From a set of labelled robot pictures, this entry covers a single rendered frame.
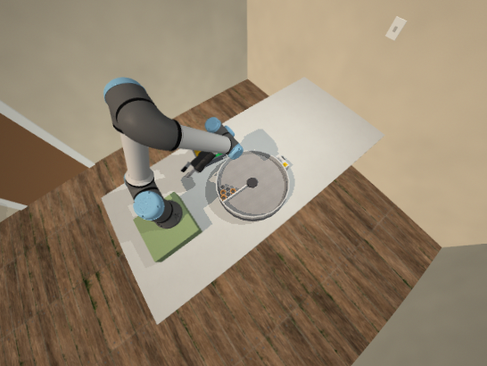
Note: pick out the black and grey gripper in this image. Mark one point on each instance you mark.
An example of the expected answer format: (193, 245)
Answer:
(198, 163)

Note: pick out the grey round turntable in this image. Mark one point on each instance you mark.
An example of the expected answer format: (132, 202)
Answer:
(259, 180)

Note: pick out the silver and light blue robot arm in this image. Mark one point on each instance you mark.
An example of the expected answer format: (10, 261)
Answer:
(138, 118)

